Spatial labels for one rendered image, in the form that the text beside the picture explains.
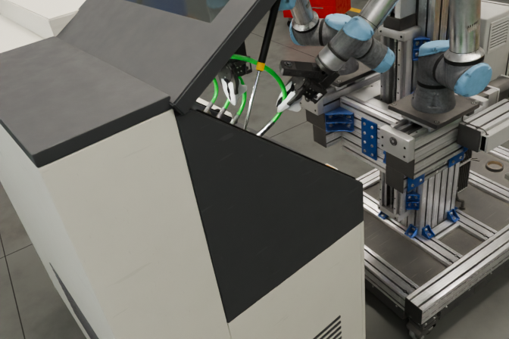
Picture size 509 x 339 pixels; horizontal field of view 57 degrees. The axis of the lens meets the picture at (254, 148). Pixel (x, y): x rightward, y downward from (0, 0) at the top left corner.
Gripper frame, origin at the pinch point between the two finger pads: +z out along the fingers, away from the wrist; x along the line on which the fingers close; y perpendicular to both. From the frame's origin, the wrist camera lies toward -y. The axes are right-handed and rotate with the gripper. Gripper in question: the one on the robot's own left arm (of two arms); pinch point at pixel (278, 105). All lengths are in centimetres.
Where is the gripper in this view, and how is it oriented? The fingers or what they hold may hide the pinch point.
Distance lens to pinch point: 147.2
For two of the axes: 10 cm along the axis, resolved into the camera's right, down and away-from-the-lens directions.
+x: -0.9, -7.0, 7.1
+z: -6.0, 6.1, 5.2
